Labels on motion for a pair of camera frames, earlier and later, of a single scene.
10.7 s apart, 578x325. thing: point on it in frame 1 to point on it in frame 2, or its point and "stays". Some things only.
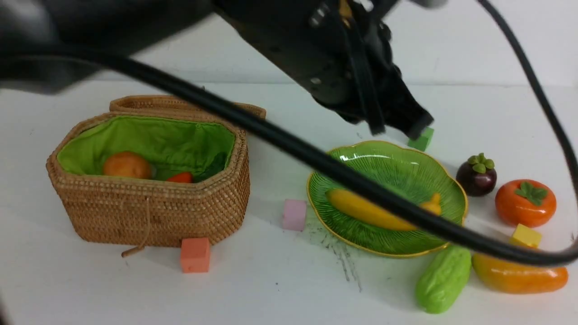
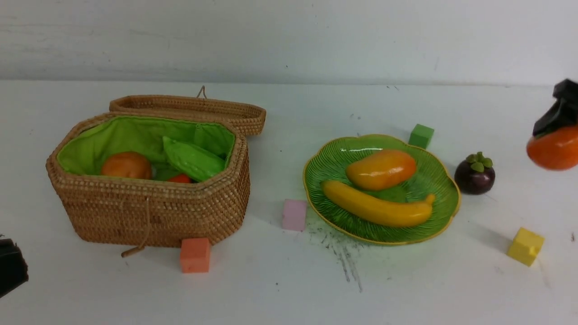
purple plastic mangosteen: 477,177 stays
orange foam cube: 195,255 stays
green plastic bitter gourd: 444,280 to 198,164
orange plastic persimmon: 529,202 to 557,150
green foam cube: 421,143 stays
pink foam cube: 294,215 stays
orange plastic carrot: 183,177 stays
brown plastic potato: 127,164 stays
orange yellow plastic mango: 516,278 to 380,169
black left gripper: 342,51 to 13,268
